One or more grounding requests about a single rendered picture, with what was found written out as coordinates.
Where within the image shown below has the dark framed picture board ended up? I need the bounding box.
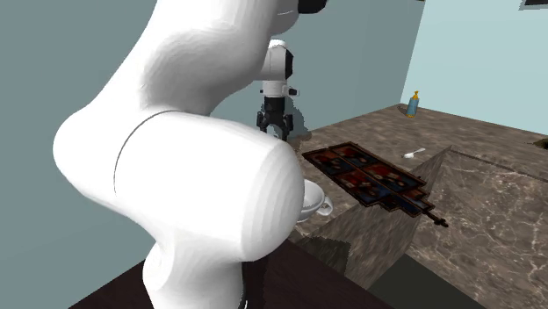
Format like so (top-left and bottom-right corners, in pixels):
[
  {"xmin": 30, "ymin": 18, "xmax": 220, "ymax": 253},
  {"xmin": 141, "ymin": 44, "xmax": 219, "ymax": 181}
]
[{"xmin": 301, "ymin": 141, "xmax": 450, "ymax": 228}]

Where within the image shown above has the white cup with handle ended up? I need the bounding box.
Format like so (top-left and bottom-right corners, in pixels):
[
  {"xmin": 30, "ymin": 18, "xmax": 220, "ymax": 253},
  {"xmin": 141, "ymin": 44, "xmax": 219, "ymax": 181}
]
[{"xmin": 297, "ymin": 178, "xmax": 334, "ymax": 223}]

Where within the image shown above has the dark robot stand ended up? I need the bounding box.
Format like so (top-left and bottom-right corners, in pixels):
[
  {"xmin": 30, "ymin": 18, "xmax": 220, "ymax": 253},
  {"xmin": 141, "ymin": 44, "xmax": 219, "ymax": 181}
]
[{"xmin": 68, "ymin": 239, "xmax": 393, "ymax": 309}]

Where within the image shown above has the blue bottle with yellow top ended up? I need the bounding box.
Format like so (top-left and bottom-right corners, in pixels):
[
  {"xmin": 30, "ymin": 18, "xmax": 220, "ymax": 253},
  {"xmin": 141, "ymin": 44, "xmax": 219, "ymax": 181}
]
[{"xmin": 405, "ymin": 90, "xmax": 421, "ymax": 119}]

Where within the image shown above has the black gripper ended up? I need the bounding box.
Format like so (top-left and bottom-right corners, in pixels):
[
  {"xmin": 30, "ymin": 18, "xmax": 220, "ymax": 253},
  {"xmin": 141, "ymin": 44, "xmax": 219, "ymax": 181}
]
[{"xmin": 256, "ymin": 96, "xmax": 294, "ymax": 143}]

